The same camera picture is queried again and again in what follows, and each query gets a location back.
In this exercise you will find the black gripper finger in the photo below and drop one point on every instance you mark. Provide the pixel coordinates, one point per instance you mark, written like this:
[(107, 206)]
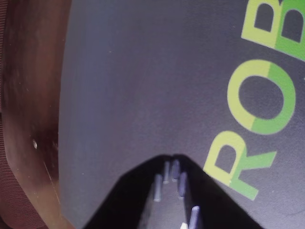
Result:
[(124, 202), (214, 207)]

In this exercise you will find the brown ribbed fabric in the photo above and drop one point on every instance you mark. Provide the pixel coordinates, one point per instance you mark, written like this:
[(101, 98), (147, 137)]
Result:
[(14, 202)]

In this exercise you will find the black mat with WOWROBO print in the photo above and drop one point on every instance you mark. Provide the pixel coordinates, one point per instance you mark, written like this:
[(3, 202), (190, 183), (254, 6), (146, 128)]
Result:
[(143, 83)]

